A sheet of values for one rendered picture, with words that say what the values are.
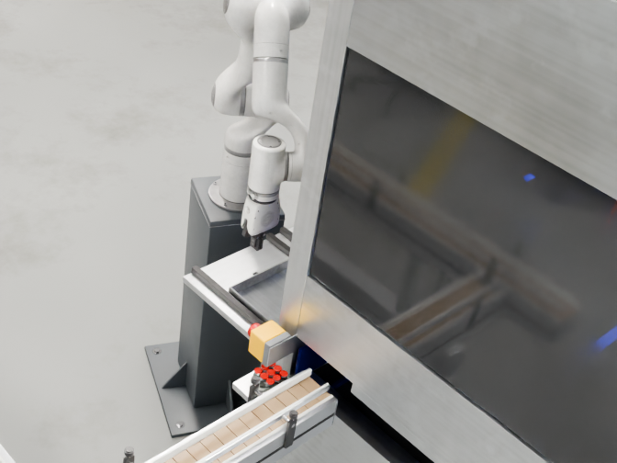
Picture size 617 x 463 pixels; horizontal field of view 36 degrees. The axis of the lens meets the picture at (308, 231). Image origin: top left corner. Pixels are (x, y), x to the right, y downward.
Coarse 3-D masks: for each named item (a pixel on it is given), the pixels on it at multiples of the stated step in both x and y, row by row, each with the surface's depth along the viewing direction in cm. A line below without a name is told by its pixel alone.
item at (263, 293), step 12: (252, 276) 264; (264, 276) 268; (276, 276) 271; (240, 288) 263; (252, 288) 265; (264, 288) 266; (276, 288) 266; (240, 300) 257; (252, 300) 261; (264, 300) 261; (276, 300) 262; (252, 312) 255; (264, 312) 257; (276, 312) 258
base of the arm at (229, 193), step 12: (228, 156) 291; (228, 168) 293; (240, 168) 291; (228, 180) 295; (240, 180) 294; (216, 192) 303; (228, 192) 298; (240, 192) 297; (216, 204) 298; (228, 204) 298; (240, 204) 299
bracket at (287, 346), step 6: (294, 336) 231; (282, 342) 228; (288, 342) 230; (294, 342) 232; (270, 348) 226; (276, 348) 228; (282, 348) 230; (288, 348) 232; (294, 348) 234; (270, 354) 227; (276, 354) 229; (282, 354) 231; (288, 354) 233; (270, 360) 229; (276, 360) 231
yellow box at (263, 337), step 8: (272, 320) 233; (256, 328) 230; (264, 328) 230; (272, 328) 231; (280, 328) 231; (256, 336) 228; (264, 336) 228; (272, 336) 228; (280, 336) 229; (288, 336) 230; (256, 344) 229; (264, 344) 227; (272, 344) 226; (256, 352) 231; (264, 352) 228; (264, 360) 229
